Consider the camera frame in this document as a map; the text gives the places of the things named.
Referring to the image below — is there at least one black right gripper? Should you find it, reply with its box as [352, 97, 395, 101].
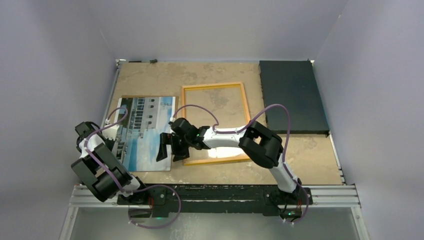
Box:
[157, 133, 192, 163]

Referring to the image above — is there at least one building and sky photo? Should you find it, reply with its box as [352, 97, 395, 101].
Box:
[116, 107, 176, 172]

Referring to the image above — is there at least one brown frame backing board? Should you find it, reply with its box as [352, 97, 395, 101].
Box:
[117, 95, 179, 111]

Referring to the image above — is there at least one clear frame glass pane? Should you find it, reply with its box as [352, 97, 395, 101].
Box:
[184, 86, 249, 162]

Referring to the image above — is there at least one yellow picture frame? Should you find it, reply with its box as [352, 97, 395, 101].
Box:
[181, 82, 253, 167]

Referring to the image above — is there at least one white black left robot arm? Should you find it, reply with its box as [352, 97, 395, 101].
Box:
[71, 121, 149, 205]

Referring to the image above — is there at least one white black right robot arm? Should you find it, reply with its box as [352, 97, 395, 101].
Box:
[156, 117, 302, 204]

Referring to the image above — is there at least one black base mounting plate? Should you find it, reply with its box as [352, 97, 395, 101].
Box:
[117, 184, 313, 218]

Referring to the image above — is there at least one dark green flat box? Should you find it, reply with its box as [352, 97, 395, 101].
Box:
[259, 60, 330, 135]

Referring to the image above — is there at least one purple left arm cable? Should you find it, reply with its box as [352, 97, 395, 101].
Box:
[83, 106, 182, 231]

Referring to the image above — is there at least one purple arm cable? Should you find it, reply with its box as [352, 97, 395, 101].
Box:
[169, 103, 310, 226]
[83, 106, 182, 231]

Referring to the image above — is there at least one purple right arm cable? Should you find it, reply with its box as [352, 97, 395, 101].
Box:
[169, 103, 310, 226]

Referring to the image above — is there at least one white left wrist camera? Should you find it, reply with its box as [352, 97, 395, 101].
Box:
[100, 123, 120, 141]

